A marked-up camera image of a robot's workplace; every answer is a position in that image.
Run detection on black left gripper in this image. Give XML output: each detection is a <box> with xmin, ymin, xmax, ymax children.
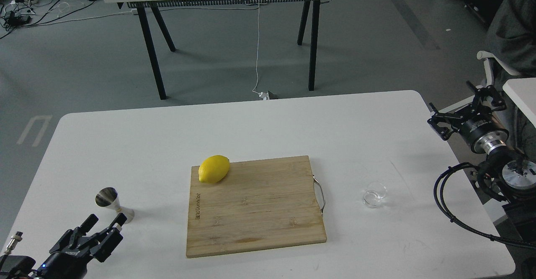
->
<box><xmin>35</xmin><ymin>212</ymin><xmax>127</xmax><ymax>279</ymax></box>

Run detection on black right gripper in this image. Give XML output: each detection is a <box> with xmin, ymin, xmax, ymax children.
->
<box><xmin>427</xmin><ymin>82</ymin><xmax>509</xmax><ymax>154</ymax></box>

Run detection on steel double jigger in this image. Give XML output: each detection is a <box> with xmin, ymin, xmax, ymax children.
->
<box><xmin>95</xmin><ymin>187</ymin><xmax>135</xmax><ymax>224</ymax></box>

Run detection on small clear glass cup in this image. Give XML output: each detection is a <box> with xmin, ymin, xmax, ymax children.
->
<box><xmin>362</xmin><ymin>181</ymin><xmax>387</xmax><ymax>208</ymax></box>

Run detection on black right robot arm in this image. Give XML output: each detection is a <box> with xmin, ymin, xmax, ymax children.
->
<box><xmin>428</xmin><ymin>82</ymin><xmax>535</xmax><ymax>250</ymax></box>

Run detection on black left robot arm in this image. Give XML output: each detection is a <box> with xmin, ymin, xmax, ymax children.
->
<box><xmin>1</xmin><ymin>213</ymin><xmax>128</xmax><ymax>279</ymax></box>

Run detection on white office chair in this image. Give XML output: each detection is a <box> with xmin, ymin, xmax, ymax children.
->
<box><xmin>477</xmin><ymin>50</ymin><xmax>522</xmax><ymax>92</ymax></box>

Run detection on person in grey hoodie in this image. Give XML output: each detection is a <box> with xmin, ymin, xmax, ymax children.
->
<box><xmin>486</xmin><ymin>0</ymin><xmax>536</xmax><ymax>160</ymax></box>

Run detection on yellow lemon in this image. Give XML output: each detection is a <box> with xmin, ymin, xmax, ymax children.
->
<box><xmin>198</xmin><ymin>155</ymin><xmax>230</xmax><ymax>184</ymax></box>

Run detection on bamboo cutting board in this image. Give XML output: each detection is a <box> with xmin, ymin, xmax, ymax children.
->
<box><xmin>186</xmin><ymin>155</ymin><xmax>327</xmax><ymax>258</ymax></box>

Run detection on white background table black legs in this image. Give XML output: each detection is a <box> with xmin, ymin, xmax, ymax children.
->
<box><xmin>105</xmin><ymin>0</ymin><xmax>322</xmax><ymax>100</ymax></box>

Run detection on white hanging cable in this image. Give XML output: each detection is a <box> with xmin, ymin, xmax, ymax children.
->
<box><xmin>251</xmin><ymin>3</ymin><xmax>271</xmax><ymax>101</ymax></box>

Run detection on floor cables and power strip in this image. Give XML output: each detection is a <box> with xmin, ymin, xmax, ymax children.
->
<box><xmin>0</xmin><ymin>0</ymin><xmax>101</xmax><ymax>41</ymax></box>

